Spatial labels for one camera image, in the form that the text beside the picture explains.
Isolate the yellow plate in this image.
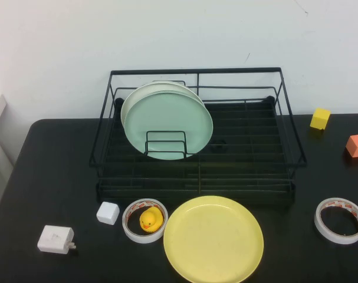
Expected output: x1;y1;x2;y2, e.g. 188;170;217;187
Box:
163;195;265;283

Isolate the mint green plate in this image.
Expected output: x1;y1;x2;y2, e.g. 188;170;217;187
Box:
123;91;214;161

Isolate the pale cream plate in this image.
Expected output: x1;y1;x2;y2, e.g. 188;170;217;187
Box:
120;81;205;132

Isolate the yellow rubber duck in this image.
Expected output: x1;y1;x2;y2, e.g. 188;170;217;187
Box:
139;206;164;232

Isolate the white cube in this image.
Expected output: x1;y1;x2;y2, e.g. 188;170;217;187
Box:
96;201;120;226

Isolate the white tape roll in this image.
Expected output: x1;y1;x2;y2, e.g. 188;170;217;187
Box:
314;197;358;245
121;198;169;245

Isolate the yellow cube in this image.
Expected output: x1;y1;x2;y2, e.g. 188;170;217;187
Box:
310;107;331;130

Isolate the white power adapter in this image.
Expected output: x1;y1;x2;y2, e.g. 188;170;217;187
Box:
37;225;78;254

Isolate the orange cube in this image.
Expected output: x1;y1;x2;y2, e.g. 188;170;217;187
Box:
345;134;358;159

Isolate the black wire dish rack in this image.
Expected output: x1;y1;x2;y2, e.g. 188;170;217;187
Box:
88;67;308;207

